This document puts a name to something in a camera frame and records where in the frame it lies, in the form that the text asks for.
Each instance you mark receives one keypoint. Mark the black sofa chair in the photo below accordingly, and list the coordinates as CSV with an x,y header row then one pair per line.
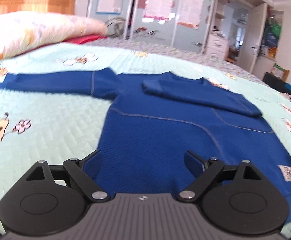
x,y
276,83

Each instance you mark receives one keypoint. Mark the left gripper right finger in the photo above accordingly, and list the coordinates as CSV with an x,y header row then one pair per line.
x,y
205,172

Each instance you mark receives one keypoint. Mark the blue knit sweater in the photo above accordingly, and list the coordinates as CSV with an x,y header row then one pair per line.
x,y
155,119

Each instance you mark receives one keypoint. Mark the mint bee-print quilt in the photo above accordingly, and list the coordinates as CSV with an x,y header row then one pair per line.
x,y
54,127

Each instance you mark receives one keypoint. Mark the green white box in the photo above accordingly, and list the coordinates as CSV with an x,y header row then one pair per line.
x,y
278,72

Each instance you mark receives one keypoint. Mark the white drawer cabinet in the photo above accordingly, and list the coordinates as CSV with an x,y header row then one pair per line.
x,y
217,47

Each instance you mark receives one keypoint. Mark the white electric fan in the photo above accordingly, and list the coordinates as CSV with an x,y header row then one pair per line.
x,y
115,27

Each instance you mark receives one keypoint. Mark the white door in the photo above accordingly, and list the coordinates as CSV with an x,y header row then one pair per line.
x,y
253,36

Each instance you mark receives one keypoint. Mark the wooden headboard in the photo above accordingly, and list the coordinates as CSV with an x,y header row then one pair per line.
x,y
58,6

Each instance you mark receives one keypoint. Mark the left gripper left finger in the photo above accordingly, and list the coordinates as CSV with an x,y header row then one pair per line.
x,y
81,174

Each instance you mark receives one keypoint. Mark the red pillow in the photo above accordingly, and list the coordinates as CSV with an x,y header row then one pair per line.
x,y
84,39

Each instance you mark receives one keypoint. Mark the rolled floral duvet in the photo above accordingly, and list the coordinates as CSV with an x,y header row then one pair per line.
x,y
23,31

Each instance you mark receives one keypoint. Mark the sliding glass wardrobe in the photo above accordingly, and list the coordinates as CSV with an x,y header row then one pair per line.
x,y
182,24

